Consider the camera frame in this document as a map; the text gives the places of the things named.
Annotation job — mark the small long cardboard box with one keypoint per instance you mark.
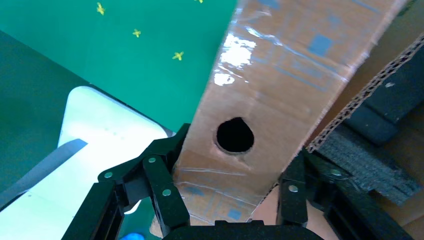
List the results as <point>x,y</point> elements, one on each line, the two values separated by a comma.
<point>265,82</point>

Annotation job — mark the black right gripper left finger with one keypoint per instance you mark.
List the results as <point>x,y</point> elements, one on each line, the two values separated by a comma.
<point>165,198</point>

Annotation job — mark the flat black foam sheet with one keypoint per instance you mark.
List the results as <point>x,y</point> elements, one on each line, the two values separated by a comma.
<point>397,92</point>

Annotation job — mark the white plastic tray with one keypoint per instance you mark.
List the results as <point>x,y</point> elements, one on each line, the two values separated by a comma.
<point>99,132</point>

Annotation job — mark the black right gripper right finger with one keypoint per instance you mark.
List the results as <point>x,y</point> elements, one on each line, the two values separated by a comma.
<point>293,205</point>

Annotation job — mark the black foam strip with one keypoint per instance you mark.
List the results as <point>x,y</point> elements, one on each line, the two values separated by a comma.
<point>367,165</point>

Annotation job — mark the green table cloth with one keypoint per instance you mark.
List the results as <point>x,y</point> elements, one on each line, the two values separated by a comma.
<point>132,73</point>

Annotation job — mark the large open cardboard carton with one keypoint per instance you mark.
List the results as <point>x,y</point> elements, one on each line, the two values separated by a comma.
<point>391,43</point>

